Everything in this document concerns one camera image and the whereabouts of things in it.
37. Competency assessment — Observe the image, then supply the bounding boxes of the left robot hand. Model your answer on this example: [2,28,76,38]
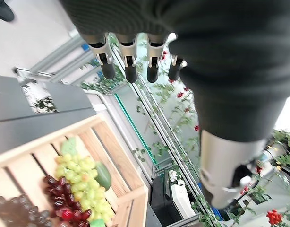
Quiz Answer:
[59,0,290,210]

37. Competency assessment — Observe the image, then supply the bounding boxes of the green ivy garland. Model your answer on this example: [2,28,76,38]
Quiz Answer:
[81,33,221,227]

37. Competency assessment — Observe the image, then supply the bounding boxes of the potted green plants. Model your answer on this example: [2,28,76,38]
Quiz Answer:
[265,129,290,175]

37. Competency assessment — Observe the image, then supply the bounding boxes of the glass panel with green edge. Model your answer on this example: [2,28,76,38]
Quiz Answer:
[81,81,161,166]

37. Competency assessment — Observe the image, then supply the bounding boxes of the white plastic container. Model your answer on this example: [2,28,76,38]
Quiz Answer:
[170,183,196,214]

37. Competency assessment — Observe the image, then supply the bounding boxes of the light wooden slatted crate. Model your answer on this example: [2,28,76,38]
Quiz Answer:
[0,114,149,227]

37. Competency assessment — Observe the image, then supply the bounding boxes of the black box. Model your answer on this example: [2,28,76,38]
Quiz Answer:
[150,175,198,221]

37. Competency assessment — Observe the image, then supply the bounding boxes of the red flower cluster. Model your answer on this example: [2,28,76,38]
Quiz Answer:
[265,209,284,226]

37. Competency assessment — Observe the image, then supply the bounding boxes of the green mango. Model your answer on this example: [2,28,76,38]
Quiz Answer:
[94,161,112,191]

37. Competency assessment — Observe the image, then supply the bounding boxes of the green grapes bunch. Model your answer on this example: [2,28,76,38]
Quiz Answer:
[54,137,115,227]

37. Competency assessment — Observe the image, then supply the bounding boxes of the red grapes bunch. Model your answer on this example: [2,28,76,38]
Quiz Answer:
[43,175,92,227]

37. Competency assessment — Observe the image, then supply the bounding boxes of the grey display shelf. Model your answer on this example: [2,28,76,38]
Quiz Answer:
[0,75,96,130]

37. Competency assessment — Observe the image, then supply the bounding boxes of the dark shoe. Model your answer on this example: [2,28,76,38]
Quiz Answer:
[0,0,16,23]

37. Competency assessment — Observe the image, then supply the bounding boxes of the dark purple grapes bunch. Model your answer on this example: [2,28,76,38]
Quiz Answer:
[0,194,51,227]

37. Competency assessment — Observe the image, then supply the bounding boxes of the aluminium frame rails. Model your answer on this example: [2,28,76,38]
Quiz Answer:
[29,35,100,86]

